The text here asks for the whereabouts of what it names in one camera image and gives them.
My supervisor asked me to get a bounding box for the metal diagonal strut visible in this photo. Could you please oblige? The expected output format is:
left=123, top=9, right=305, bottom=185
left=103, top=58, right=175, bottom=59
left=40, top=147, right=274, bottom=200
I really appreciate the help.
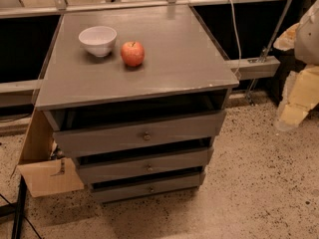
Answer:
left=245, top=0, right=293, bottom=106

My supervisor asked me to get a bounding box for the grey middle drawer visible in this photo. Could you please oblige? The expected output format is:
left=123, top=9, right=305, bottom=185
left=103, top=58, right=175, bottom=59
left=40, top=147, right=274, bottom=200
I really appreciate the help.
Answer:
left=78, top=146, right=214, bottom=184

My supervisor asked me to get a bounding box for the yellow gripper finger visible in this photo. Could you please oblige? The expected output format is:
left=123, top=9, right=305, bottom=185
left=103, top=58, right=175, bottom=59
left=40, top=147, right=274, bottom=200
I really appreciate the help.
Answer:
left=274, top=65, right=319, bottom=131

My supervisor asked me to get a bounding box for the white ceramic bowl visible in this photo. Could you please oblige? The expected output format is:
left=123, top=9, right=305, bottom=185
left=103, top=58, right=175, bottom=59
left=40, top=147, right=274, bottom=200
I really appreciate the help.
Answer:
left=78, top=26, right=118, bottom=57

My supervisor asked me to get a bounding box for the grey top drawer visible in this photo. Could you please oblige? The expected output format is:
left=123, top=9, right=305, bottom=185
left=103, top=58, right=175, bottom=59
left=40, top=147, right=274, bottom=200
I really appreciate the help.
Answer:
left=54, top=111, right=226, bottom=157

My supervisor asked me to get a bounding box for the grey bottom drawer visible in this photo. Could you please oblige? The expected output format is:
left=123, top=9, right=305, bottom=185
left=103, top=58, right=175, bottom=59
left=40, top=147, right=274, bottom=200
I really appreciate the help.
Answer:
left=91, top=170, right=205, bottom=203

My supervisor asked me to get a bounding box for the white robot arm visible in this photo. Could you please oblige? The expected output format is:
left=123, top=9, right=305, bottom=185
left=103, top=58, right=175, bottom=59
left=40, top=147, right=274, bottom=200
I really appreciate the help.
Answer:
left=273, top=0, right=319, bottom=131

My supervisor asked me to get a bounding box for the grey drawer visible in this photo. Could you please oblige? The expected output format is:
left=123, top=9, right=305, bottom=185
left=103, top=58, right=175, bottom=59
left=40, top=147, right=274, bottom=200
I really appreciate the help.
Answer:
left=91, top=170, right=205, bottom=203
left=78, top=146, right=214, bottom=184
left=54, top=111, right=226, bottom=157

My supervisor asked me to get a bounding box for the red apple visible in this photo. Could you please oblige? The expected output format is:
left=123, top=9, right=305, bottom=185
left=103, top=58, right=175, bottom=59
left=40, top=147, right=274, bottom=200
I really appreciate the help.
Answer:
left=121, top=41, right=145, bottom=67

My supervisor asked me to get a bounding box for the brown cardboard box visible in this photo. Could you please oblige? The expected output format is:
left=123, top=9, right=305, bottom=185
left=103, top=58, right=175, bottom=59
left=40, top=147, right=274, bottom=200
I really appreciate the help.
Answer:
left=17, top=111, right=84, bottom=197

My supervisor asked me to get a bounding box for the black stand leg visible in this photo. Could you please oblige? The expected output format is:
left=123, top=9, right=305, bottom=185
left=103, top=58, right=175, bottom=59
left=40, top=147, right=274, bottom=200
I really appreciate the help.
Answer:
left=0, top=177, right=43, bottom=239

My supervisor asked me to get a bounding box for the white hanging cable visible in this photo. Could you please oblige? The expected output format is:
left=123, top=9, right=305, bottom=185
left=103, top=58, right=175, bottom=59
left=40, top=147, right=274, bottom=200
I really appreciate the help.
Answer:
left=214, top=0, right=243, bottom=80

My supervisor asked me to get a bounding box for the grey drawer cabinet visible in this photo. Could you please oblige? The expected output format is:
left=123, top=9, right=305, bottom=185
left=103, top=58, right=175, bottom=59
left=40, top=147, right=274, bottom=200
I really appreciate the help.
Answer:
left=35, top=5, right=238, bottom=203

